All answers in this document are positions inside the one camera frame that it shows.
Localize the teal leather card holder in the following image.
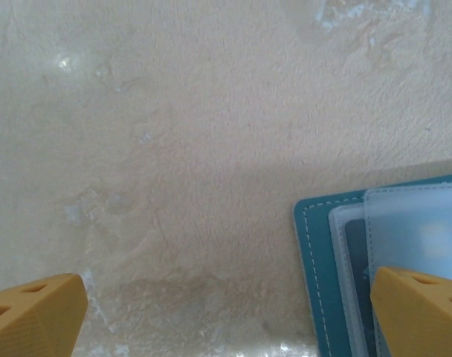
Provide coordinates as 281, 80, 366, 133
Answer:
292, 173, 452, 357

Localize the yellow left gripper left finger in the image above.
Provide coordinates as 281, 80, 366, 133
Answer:
0, 273, 88, 357

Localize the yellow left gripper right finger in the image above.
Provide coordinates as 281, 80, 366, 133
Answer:
370, 266, 452, 357

